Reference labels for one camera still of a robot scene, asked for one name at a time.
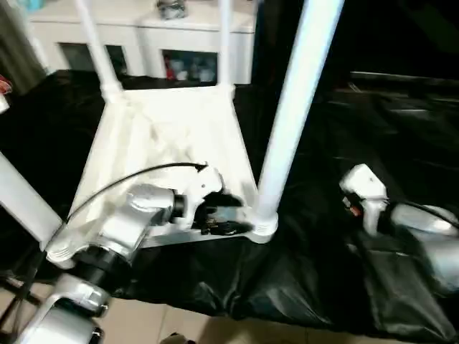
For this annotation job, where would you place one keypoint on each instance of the black left robot foot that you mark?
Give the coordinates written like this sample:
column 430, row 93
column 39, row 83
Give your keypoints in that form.
column 177, row 339

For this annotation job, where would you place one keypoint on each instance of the white cabinet with glass doors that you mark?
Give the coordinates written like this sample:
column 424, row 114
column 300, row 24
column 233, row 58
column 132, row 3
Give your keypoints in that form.
column 143, row 29

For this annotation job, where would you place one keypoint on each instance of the black stand leg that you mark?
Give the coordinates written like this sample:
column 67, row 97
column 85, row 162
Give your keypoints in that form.
column 14, row 287

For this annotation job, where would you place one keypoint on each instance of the small red bottle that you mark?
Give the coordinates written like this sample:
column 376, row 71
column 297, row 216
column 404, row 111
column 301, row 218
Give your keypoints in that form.
column 169, row 70

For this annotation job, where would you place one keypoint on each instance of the grey curtain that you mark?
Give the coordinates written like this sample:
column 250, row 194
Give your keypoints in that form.
column 14, row 43

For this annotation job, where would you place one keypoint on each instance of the red and white object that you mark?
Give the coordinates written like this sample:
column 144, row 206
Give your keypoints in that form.
column 3, row 93

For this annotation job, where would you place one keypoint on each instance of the grey metal clutter object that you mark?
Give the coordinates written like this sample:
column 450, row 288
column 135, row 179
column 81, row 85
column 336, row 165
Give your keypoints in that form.
column 172, row 8

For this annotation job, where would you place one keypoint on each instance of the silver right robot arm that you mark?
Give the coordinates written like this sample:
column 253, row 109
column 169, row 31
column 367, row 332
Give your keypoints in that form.
column 430, row 236

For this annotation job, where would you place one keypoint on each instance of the white plastic table leg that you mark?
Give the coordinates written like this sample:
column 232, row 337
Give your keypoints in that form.
column 294, row 107
column 25, row 204
column 225, row 43
column 97, row 50

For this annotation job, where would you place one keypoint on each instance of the glossy black mat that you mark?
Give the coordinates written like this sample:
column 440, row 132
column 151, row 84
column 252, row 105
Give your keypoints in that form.
column 323, row 272

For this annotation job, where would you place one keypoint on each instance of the white plastic table top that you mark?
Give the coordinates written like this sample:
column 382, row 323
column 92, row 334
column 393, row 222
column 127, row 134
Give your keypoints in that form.
column 165, row 129

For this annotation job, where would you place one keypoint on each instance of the long black bar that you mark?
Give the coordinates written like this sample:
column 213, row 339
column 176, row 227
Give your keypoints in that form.
column 409, row 77

